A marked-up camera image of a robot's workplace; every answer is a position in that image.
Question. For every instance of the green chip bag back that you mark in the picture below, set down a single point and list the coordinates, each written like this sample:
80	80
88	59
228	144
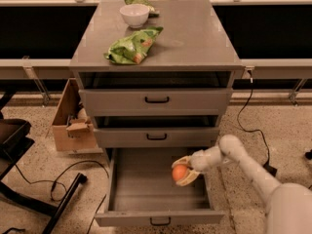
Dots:
152	11

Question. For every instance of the grey top drawer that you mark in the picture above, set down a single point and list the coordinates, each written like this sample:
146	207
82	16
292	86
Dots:
154	93

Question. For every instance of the green chip bag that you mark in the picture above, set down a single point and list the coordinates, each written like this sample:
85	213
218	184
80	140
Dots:
152	11
133	49

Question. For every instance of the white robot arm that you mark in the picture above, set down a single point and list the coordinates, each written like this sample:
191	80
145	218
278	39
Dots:
288	206

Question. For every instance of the grey bottom drawer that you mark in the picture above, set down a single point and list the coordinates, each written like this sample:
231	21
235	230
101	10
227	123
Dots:
142	192

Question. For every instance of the grey middle drawer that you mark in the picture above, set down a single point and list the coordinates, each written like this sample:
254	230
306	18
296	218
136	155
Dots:
155	131

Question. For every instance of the grey drawer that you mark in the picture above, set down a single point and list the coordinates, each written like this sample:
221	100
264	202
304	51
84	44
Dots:
142	192
155	131
154	93

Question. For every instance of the white bowl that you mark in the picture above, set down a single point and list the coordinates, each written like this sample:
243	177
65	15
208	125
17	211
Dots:
134	15

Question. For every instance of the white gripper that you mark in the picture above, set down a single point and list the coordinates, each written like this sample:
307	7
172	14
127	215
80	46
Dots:
199	162

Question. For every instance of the cardboard box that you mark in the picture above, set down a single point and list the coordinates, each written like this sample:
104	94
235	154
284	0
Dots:
72	128

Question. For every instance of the green chip bag front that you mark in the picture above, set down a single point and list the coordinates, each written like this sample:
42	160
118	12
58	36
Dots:
133	49

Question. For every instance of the black office chair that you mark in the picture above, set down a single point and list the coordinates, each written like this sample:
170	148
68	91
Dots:
41	173

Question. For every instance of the orange fruit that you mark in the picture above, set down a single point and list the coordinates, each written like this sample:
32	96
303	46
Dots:
179	172

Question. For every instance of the grey drawer cabinet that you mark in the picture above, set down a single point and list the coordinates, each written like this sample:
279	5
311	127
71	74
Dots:
192	40

